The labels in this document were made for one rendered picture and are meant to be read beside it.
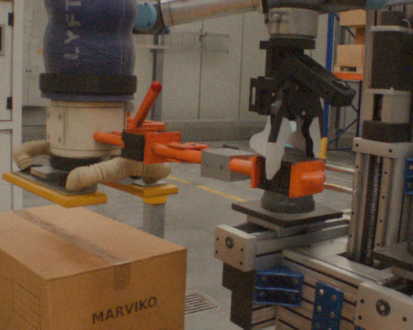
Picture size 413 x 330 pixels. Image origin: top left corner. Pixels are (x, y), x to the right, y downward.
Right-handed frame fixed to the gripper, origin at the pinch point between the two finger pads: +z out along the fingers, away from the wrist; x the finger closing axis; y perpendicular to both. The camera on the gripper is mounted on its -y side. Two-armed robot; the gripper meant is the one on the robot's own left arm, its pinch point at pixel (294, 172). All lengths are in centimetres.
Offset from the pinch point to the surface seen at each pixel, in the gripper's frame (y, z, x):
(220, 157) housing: 12.7, -0.7, 3.7
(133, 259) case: 51, 30, -6
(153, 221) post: 101, 38, -49
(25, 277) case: 61, 33, 17
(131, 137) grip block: 35.2, -1.4, 5.8
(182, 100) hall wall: 855, 40, -678
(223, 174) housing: 11.8, 2.1, 3.7
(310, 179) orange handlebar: -4.7, 0.2, 2.3
